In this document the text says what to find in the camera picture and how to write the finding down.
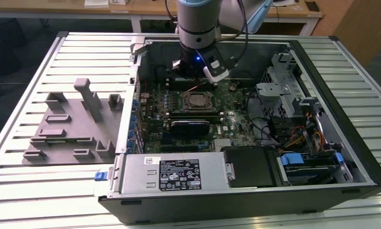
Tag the round coin battery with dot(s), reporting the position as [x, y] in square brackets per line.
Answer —
[233, 87]

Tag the blue disk carrier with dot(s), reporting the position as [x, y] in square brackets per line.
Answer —
[292, 159]

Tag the silver CPU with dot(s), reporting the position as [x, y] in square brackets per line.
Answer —
[198, 100]

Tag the wooden cabinet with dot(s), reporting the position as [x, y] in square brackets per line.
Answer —
[363, 28]

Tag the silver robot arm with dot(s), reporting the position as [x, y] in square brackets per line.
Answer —
[197, 23]

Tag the metal locking lever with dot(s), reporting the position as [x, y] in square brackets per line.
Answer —
[196, 87]
[200, 109]

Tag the wooden desk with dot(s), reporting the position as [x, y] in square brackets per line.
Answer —
[50, 9]

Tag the black open PC case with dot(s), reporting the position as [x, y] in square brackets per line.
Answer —
[209, 210]

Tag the grey parts rack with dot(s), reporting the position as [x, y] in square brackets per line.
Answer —
[82, 133]

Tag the black RAM slot bank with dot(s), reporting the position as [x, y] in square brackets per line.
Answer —
[178, 85]
[194, 117]

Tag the green RAM stick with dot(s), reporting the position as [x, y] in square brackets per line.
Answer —
[62, 142]

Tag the black case fan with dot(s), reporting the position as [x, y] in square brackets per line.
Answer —
[161, 75]

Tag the silver chipset heat sink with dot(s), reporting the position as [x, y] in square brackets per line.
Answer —
[222, 143]

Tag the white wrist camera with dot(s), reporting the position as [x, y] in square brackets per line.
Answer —
[175, 65]
[217, 70]

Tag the black graphics card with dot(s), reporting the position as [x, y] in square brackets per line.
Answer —
[190, 130]

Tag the grey power supply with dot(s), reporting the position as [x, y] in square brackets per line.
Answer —
[139, 174]

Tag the white paper box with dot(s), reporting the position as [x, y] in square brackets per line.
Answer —
[97, 2]
[118, 2]

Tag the black phone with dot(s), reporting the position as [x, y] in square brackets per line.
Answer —
[312, 6]

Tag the blue plastic clip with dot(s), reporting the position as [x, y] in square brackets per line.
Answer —
[339, 158]

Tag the metal drive cage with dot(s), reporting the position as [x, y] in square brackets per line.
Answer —
[273, 90]

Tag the CPU socket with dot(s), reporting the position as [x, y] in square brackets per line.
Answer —
[213, 107]

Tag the green motherboard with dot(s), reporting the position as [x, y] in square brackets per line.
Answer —
[236, 119]

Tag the blue case latch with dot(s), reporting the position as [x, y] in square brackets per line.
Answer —
[101, 176]

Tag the black plastic shroud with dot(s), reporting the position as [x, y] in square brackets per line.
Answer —
[250, 167]

